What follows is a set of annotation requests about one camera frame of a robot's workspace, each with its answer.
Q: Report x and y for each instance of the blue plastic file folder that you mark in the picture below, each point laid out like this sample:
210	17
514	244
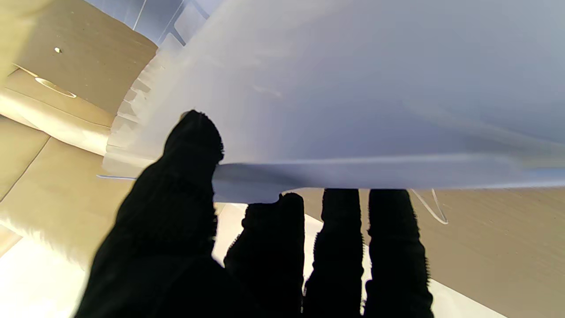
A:
353	88

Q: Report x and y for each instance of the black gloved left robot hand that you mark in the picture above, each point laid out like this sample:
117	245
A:
176	243

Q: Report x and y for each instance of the beige fabric sofa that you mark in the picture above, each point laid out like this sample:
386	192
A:
53	198

